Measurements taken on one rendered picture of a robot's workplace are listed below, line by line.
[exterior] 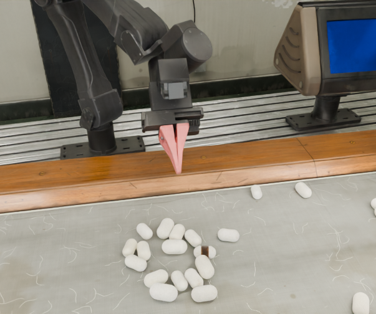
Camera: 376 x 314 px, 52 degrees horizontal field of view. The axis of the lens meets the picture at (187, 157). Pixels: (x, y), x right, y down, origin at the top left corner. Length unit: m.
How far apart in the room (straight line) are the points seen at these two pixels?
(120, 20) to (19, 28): 1.83
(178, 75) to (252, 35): 2.18
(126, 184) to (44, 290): 0.23
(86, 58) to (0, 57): 1.74
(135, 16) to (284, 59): 0.37
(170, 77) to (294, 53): 0.25
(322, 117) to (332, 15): 0.74
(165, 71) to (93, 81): 0.31
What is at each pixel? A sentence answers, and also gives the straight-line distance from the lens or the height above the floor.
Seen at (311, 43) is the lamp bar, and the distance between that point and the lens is 0.36.
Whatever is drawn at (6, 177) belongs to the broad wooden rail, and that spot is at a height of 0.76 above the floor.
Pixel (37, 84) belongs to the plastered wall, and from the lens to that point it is 2.61.
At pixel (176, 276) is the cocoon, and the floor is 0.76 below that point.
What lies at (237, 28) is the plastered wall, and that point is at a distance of 2.69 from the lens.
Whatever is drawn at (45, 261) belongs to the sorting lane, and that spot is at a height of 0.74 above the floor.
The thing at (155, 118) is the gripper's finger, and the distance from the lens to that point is 0.62.
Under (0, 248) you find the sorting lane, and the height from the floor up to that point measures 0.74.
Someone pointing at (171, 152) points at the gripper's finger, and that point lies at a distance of 0.62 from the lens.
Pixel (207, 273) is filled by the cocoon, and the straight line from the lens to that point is 0.56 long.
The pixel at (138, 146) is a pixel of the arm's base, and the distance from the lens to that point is 0.95.
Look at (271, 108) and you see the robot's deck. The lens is 1.17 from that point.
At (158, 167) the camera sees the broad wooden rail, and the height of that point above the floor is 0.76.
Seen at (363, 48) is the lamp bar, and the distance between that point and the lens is 0.38.
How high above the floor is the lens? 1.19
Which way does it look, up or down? 34 degrees down
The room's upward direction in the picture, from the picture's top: straight up
